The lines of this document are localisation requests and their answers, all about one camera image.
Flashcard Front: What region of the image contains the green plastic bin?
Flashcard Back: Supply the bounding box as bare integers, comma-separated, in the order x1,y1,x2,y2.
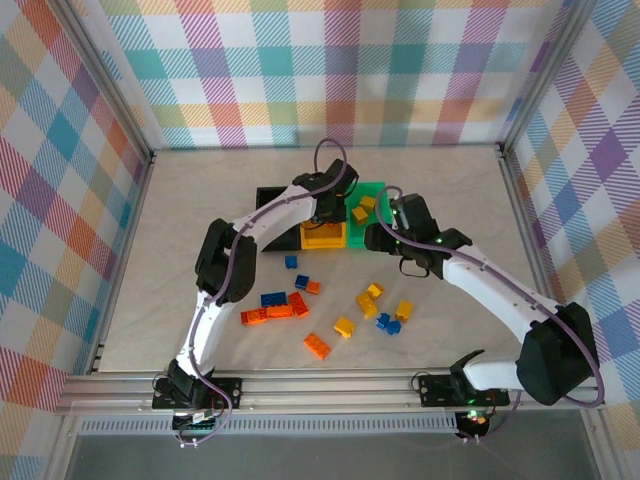
344,179,396,251

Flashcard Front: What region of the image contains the yellow plastic bin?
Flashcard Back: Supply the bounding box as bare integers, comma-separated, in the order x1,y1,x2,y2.
298,219,350,251

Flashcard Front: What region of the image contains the black plastic bin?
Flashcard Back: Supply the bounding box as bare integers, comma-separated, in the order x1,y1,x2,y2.
255,184,304,252

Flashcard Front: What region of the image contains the long red-orange lego brick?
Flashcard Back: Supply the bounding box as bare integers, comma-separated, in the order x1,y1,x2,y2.
287,291,311,318

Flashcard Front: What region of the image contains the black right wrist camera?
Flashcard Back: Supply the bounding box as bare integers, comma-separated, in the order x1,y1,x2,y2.
363,224,401,257

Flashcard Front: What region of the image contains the aluminium side rail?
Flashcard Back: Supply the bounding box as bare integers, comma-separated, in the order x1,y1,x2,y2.
87,152,157,375
497,147,599,374

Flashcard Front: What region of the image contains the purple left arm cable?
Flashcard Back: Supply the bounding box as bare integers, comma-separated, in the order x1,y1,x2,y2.
172,138,352,449

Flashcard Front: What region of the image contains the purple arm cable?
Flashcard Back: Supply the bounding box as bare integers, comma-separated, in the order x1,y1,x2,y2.
172,138,352,449
375,185,606,444

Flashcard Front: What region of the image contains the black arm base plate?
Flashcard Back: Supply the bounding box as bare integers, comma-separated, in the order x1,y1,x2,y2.
417,372,511,407
151,377,244,412

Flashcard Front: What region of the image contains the aluminium frame post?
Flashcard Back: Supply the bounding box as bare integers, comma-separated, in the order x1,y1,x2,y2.
59,0,156,161
494,0,601,151

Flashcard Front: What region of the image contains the wide aluminium frame rail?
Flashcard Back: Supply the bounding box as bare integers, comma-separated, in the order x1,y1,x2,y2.
54,367,609,417

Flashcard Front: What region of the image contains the grey slotted cable duct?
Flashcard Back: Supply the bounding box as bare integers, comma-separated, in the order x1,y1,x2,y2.
79,418,459,435

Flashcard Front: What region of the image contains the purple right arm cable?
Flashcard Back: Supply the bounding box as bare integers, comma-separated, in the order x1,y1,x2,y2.
375,185,606,444

